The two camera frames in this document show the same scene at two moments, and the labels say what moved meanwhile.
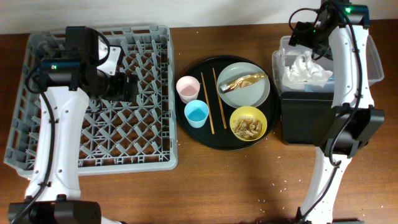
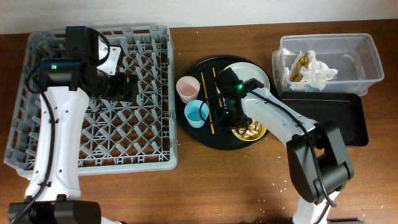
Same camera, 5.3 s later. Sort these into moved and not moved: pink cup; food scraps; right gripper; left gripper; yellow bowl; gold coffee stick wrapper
Moved: gold coffee stick wrapper; right gripper
Not moved: food scraps; pink cup; yellow bowl; left gripper
